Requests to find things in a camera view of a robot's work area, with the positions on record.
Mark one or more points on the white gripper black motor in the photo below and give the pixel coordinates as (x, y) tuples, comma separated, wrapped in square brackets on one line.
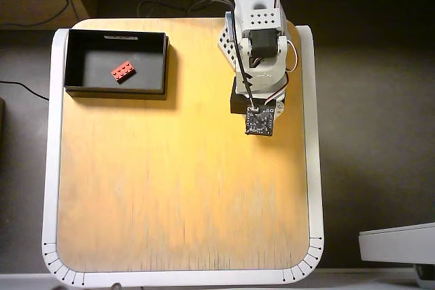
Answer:
[(280, 106)]

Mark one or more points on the black rectangular bin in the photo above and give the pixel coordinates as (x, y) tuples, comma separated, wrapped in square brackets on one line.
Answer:
[(95, 66)]

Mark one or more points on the white flat device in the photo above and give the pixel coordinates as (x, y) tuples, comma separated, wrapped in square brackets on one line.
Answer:
[(397, 244)]

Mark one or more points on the black wrist camera circuit board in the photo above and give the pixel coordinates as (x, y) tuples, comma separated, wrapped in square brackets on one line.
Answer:
[(260, 121)]

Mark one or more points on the red lego block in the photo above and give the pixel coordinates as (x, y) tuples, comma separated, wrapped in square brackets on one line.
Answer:
[(123, 72)]

